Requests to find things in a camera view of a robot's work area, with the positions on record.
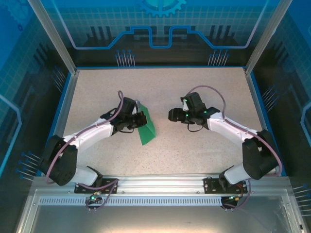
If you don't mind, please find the green paper sheet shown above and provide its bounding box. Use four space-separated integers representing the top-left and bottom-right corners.
136 104 157 146

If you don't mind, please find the blue side strip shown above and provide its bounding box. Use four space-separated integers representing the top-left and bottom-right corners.
35 72 74 177

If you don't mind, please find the metal tray panel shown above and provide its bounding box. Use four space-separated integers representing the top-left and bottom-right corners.
15 188 307 233

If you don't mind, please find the aluminium side rail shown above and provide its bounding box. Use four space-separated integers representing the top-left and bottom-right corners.
40 70 80 177

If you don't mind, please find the aluminium mounting rail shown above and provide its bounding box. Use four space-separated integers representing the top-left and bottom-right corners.
31 172 292 195

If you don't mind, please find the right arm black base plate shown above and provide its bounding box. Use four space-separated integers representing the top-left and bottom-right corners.
203 177 246 195

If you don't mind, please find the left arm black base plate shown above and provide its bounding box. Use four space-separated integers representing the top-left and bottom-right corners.
74 178 120 195

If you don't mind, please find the left arm cable connector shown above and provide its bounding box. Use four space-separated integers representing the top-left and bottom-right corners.
85 191 103 205

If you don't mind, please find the arm cable connector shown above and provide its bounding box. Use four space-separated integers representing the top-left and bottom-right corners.
227 193 245 202
85 191 103 205

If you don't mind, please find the slotted cable duct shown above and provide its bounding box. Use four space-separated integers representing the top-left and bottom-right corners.
38 197 285 207

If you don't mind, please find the right arm cable connector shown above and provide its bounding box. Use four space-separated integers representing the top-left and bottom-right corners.
227 193 245 202

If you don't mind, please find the aluminium frame post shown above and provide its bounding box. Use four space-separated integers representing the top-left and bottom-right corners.
26 0 80 75
243 0 294 75

